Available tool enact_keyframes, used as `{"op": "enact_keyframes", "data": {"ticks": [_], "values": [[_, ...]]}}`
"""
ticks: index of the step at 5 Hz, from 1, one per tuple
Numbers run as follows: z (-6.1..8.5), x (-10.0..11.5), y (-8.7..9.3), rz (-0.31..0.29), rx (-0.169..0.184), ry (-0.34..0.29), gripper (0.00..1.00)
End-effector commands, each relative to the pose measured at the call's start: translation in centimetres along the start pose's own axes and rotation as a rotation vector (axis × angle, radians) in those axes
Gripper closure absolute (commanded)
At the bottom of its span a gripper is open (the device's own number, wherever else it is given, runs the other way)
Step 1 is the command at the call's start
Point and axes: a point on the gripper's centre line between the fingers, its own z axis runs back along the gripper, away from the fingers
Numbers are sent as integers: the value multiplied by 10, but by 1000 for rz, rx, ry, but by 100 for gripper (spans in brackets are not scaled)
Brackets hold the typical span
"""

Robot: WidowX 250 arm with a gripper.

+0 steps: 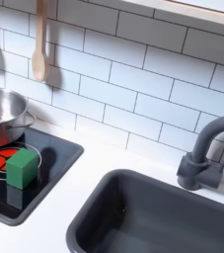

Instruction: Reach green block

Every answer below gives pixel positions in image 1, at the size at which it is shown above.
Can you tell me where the green block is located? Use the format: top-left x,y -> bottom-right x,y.
5,147 -> 39,191

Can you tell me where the black stove top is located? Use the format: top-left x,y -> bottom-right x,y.
0,126 -> 85,227

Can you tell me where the grey tap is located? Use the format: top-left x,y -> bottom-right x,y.
176,114 -> 224,192

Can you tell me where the wooden spoon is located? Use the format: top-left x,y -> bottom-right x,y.
31,0 -> 49,83

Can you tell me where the grey sink basin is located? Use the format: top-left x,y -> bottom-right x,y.
65,168 -> 224,253

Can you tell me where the steel pot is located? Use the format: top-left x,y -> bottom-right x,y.
0,86 -> 37,149

